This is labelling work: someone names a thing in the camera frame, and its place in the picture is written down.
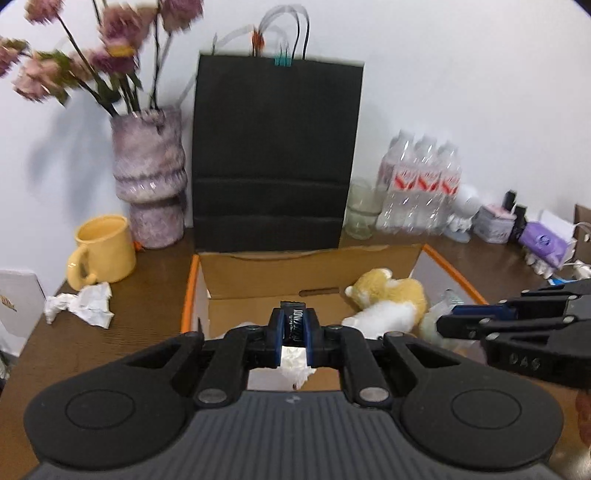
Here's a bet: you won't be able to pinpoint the water bottle middle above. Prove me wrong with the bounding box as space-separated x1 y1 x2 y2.
405 135 441 234

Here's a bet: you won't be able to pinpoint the dried pink flowers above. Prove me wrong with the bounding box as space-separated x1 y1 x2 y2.
1 0 204 117

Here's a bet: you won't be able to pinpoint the water bottle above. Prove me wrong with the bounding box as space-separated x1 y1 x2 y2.
405 135 441 234
376 130 416 233
434 141 462 234

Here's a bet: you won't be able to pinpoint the orange cardboard box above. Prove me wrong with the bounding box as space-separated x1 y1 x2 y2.
180 243 491 393

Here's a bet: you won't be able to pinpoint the water bottle right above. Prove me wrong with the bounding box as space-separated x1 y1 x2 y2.
434 141 462 234

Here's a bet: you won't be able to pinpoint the water bottle left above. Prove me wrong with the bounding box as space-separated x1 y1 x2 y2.
376 130 416 233

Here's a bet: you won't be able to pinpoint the black small bottle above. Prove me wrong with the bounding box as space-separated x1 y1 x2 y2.
507 205 528 245

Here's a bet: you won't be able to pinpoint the white yellow plush toy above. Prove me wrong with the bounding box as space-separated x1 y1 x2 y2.
342 268 429 339

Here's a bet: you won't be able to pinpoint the yellow mug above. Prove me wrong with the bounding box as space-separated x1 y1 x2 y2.
66 214 136 291

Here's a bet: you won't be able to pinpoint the white robot figurine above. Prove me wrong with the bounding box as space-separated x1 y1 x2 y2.
444 184 482 244

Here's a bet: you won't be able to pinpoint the purple tissue pack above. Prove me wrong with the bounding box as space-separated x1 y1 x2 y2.
519 222 574 269

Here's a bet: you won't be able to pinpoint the white tissue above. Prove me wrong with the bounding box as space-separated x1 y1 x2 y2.
277 346 317 390

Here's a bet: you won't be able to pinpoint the purple ceramic vase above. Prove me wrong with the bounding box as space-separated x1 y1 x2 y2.
111 106 187 249

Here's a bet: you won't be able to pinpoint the green binder clip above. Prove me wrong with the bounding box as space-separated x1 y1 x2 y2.
273 55 294 68

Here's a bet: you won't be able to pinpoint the crumpled tissue beside mug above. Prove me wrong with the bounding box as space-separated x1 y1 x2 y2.
43 282 114 329

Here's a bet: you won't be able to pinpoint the black paper bag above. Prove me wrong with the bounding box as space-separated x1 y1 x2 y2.
191 55 363 252

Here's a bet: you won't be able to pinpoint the white charger cables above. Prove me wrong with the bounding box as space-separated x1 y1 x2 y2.
549 221 591 282

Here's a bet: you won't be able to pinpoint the clear drinking glass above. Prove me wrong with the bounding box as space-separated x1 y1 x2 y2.
344 179 383 240

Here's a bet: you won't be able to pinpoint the white card at left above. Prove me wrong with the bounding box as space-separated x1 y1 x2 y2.
0 270 45 358

